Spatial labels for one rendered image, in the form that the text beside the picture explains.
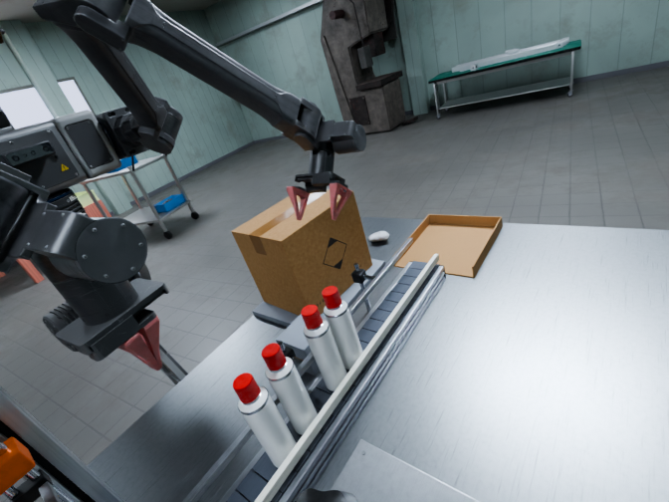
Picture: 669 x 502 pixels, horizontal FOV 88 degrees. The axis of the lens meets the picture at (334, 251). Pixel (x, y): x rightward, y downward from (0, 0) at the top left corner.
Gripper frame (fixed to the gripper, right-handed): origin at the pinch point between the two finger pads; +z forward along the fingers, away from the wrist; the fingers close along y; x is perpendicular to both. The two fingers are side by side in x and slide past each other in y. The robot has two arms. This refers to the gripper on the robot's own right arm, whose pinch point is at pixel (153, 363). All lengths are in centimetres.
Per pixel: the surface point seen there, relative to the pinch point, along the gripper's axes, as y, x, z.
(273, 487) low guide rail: 1.6, -4.5, 29.7
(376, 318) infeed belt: 45, -3, 33
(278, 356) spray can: 14.3, -3.2, 13.3
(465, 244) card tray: 89, -15, 38
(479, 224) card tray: 102, -17, 38
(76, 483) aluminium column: -12.9, 13.9, 14.6
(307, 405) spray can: 14.4, -4.2, 26.2
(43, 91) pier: 305, 699, -101
